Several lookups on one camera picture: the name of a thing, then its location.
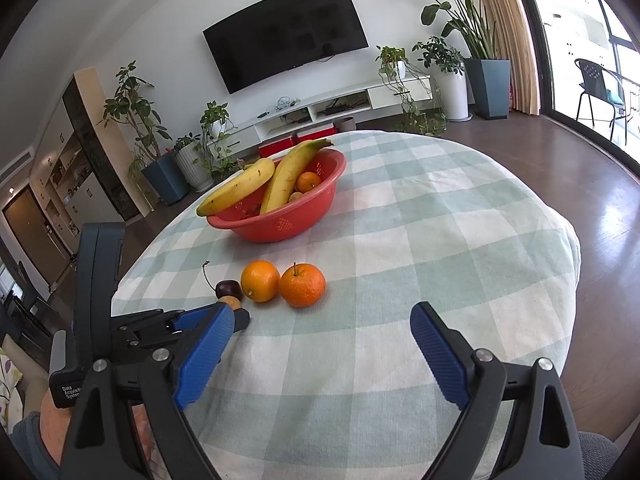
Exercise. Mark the black media device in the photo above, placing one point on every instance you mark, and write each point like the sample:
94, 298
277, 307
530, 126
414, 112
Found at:
340, 108

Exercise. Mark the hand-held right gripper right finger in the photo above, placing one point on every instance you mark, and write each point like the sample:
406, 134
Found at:
440, 355

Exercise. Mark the black balcony chair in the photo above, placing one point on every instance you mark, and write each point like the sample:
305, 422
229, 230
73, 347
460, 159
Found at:
597, 85

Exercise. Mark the pink cylindrical container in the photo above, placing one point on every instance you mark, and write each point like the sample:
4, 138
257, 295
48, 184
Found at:
346, 124

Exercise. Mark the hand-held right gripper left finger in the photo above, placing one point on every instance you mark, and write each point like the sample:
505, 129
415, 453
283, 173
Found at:
205, 360

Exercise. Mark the large yellow banana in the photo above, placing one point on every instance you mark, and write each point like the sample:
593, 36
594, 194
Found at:
290, 170

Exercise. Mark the beige sofa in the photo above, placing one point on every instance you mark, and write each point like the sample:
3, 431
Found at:
32, 375

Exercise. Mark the brown door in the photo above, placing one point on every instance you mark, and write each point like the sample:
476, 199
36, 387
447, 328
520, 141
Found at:
30, 230

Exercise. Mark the large-leaf plant in grey-blue pot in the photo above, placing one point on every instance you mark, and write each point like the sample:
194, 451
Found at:
487, 87

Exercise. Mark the wall cabinet with dark glass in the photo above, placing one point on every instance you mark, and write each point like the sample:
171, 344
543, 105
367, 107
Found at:
95, 160

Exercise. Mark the white air vent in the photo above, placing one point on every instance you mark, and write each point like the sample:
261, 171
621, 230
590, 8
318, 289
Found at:
17, 167

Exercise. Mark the beige curtain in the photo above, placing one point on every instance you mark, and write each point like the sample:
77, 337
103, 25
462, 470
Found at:
515, 50

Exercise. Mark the pothos in small white pot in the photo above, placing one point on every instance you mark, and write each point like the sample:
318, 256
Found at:
216, 116

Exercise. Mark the white television cabinet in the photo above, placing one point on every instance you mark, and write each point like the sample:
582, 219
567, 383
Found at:
390, 96

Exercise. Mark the orange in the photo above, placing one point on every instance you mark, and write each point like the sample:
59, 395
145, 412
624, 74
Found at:
307, 181
260, 280
302, 286

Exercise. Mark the dark red cherry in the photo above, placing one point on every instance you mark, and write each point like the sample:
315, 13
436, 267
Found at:
227, 289

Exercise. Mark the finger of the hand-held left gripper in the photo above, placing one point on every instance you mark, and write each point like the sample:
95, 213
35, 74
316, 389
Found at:
197, 316
242, 320

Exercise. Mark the plant in white ribbed pot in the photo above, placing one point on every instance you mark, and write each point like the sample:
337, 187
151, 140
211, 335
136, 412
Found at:
192, 165

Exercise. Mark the sliding glass door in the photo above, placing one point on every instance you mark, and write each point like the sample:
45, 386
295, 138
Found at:
575, 20

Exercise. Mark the small yellow banana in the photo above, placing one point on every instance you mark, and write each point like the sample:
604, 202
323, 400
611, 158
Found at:
235, 187

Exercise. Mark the person's left hand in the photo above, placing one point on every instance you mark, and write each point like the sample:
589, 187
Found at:
142, 435

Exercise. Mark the person's left forearm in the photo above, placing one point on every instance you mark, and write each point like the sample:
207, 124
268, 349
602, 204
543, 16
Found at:
47, 435

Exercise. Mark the green white checked tablecloth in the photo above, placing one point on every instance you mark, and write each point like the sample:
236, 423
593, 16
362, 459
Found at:
400, 235

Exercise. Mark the trailing green plant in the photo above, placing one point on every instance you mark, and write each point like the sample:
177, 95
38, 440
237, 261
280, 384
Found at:
392, 57

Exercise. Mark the brown kiwi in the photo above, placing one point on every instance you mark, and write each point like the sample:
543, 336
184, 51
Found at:
231, 302

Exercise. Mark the red storage box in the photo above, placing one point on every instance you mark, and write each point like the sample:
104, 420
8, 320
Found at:
275, 149
314, 136

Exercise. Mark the plant in tall white pot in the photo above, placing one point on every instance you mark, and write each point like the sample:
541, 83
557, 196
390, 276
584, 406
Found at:
452, 92

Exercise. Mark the black wall television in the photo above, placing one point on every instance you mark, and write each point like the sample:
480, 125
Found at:
285, 30

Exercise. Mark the potted tree in blue pot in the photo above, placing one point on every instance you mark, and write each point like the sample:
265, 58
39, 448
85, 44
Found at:
162, 175

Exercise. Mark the red plastic colander basin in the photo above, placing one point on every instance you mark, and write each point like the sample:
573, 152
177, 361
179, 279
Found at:
290, 220

